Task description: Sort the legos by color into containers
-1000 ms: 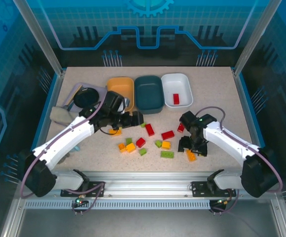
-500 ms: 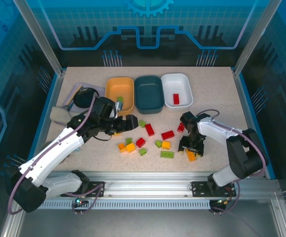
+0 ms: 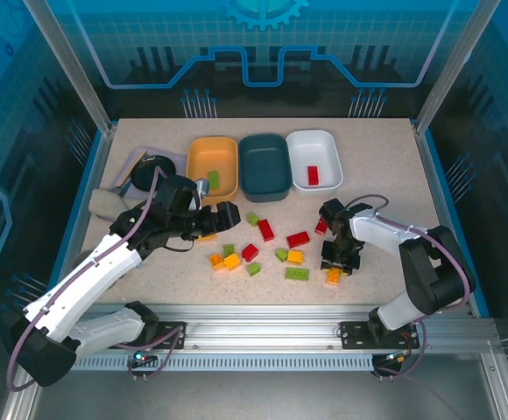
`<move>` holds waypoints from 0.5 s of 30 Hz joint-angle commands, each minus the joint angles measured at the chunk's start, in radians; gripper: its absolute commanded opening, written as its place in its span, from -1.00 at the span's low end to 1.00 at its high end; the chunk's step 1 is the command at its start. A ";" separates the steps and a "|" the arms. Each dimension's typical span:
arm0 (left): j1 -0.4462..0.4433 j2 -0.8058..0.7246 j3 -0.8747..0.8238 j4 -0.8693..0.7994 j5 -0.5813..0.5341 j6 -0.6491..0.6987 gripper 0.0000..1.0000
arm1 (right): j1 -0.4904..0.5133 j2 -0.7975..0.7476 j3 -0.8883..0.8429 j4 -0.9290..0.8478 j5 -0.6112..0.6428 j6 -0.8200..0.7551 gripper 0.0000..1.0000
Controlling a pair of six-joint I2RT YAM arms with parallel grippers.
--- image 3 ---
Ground black round bowl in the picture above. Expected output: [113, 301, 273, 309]
[130, 156, 178, 193]

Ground lavender tray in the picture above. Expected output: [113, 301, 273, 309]
[112, 146, 189, 203]

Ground wooden stick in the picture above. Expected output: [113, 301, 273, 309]
[116, 150, 150, 187]

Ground beige sponge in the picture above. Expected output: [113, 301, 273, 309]
[88, 187, 128, 221]

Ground yellow plastic container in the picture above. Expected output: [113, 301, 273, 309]
[186, 136, 240, 206]

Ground teal plastic container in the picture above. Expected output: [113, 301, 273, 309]
[237, 133, 293, 205]

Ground white plastic container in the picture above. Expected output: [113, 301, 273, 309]
[286, 129, 344, 195]

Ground small connector board with LED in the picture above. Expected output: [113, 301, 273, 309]
[126, 349, 159, 371]

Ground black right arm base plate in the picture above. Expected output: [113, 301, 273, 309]
[339, 320, 420, 350]

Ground aluminium side rail blue edge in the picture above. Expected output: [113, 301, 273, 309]
[413, 121, 491, 319]
[0, 124, 117, 420]

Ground aluminium mounting rail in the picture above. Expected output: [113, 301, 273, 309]
[76, 304, 498, 354]

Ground small connector board with wires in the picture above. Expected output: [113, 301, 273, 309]
[374, 349, 415, 373]

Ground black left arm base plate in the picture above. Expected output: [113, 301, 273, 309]
[124, 321, 188, 351]

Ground slotted grey cable duct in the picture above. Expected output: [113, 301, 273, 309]
[72, 353, 376, 372]

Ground aluminium frame post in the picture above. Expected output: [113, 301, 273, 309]
[413, 0, 503, 135]
[22, 0, 117, 135]

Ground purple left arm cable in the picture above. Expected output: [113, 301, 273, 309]
[6, 168, 170, 393]

